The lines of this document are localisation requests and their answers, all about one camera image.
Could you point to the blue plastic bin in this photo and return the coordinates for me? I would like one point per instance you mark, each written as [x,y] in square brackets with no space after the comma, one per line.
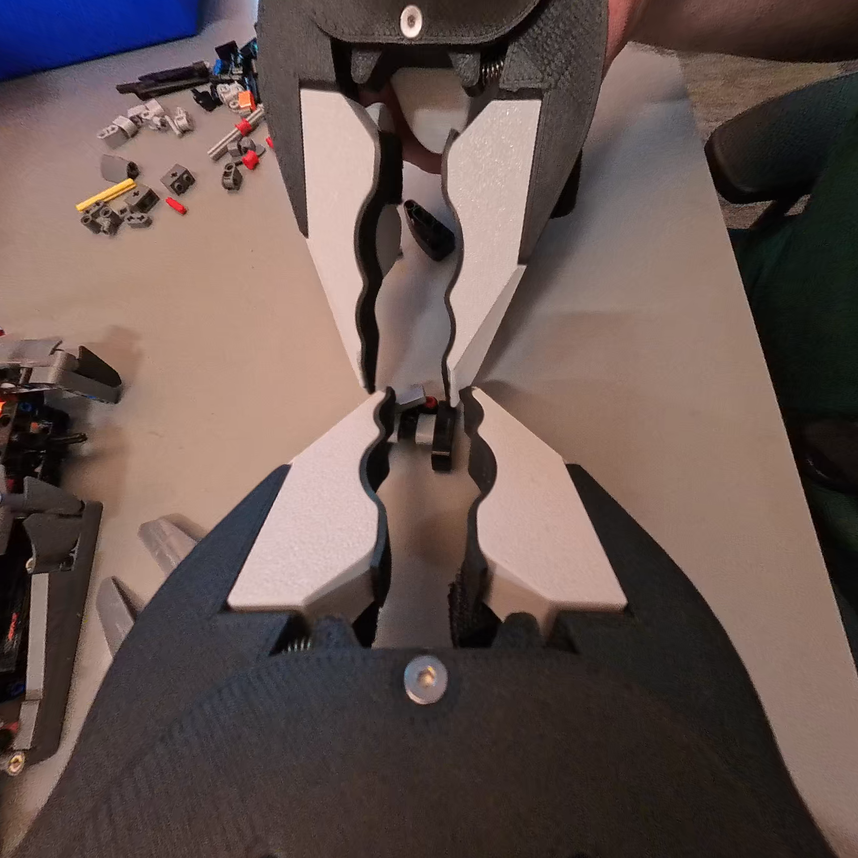
[100,33]

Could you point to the black chair armrest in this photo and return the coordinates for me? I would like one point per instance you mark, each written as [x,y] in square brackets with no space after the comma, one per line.
[744,161]

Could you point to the small black lego assembly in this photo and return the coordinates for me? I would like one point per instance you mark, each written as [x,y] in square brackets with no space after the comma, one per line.
[442,436]

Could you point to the black curved lego beam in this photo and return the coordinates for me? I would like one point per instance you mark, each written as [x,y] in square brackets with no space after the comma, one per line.
[429,231]

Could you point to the pile of loose lego pieces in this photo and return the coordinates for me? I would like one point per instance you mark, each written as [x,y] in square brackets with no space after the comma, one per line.
[177,179]

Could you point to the green shirt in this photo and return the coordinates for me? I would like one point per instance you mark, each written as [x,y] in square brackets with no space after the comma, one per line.
[804,301]

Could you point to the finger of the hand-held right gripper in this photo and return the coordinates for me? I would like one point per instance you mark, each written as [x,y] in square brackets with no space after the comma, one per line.
[496,188]
[335,201]

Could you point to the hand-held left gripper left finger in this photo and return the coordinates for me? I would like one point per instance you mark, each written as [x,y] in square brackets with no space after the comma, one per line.
[308,536]

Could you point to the person's right forearm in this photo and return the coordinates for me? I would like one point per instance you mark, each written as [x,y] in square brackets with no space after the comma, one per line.
[737,27]

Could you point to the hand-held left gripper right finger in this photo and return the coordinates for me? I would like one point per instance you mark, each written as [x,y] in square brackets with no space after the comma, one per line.
[543,536]

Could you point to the grey lego car body section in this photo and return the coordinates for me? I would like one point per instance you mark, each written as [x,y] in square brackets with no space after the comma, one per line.
[67,603]

